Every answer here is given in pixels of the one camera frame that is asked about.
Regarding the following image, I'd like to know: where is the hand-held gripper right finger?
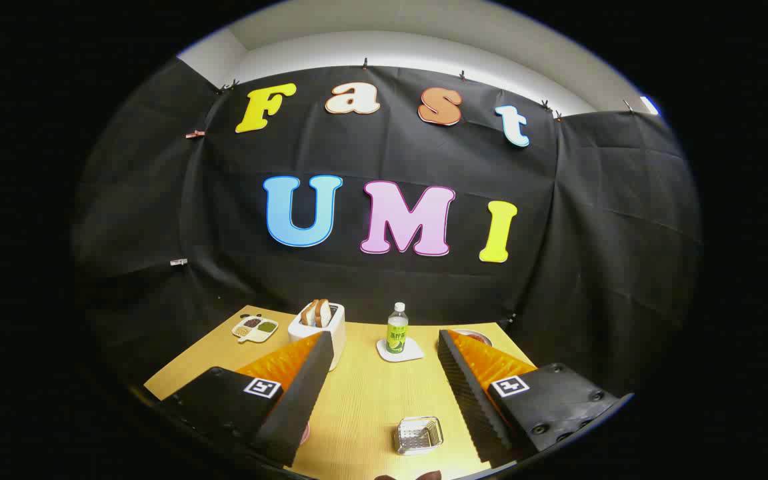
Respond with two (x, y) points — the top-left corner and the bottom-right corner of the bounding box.
(437, 329), (625, 467)

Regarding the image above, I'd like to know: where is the white coaster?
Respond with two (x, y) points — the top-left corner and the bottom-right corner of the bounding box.
(376, 337), (425, 363)

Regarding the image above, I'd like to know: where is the green label plastic bottle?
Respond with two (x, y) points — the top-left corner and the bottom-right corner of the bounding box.
(386, 302), (409, 355)

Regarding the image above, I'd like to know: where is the white divided seasoning dish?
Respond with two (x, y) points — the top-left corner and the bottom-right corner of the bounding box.
(231, 315), (279, 344)

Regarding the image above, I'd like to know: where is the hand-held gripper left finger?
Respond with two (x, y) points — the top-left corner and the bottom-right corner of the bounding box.
(157, 331), (335, 467)

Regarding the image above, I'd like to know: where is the white toaster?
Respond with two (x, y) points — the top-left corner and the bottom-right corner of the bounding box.
(288, 301), (347, 371)

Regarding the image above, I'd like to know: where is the metal mesh basket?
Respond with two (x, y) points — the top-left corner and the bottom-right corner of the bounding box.
(394, 416), (445, 456)

